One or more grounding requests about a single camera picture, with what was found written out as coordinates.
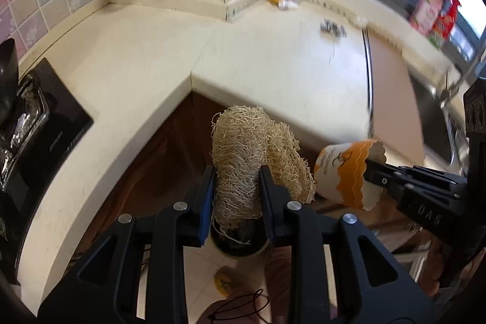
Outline red snack bag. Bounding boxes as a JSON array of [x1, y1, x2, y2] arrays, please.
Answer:
[[431, 0, 462, 50]]

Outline black glass stove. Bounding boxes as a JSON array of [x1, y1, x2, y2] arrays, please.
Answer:
[[0, 57, 95, 285]]

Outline steel sink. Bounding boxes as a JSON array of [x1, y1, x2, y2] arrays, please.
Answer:
[[408, 73, 472, 166]]

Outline yellow slipper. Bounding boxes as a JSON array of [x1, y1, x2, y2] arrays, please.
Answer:
[[213, 266, 248, 299]]

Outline beige loofah sponge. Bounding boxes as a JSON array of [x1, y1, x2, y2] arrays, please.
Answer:
[[210, 104, 317, 245]]

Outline pink snack bag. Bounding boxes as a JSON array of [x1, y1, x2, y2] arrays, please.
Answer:
[[408, 0, 445, 37]]

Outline orange and white paper cup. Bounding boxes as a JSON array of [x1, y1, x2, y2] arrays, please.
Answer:
[[313, 139, 387, 211]]

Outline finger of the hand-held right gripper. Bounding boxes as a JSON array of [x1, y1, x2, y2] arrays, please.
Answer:
[[363, 168, 410, 202], [365, 157, 469, 186]]

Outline metal faucet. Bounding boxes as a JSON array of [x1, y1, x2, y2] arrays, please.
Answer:
[[438, 54, 480, 102]]

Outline thin black cable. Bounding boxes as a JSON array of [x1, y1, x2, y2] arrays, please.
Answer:
[[207, 289, 271, 323]]

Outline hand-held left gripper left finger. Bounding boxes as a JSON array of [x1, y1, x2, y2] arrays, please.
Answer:
[[38, 165, 217, 324]]

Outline person's leg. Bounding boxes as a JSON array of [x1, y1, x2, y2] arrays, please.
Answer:
[[197, 247, 297, 324]]

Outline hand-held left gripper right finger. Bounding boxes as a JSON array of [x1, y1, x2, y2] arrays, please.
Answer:
[[260, 165, 437, 324]]

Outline small dark metal clip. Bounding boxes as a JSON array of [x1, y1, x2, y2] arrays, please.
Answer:
[[320, 18, 347, 38]]

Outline brown cutting board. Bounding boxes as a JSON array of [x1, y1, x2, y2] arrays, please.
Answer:
[[365, 30, 426, 166]]

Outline brown wooden cabinet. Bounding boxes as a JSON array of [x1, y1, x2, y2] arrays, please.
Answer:
[[87, 90, 434, 261]]

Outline dark round trash bin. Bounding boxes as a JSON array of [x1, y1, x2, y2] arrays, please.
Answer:
[[210, 216, 272, 258]]

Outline person's right hand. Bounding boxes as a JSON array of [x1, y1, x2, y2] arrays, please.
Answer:
[[425, 238, 458, 298]]

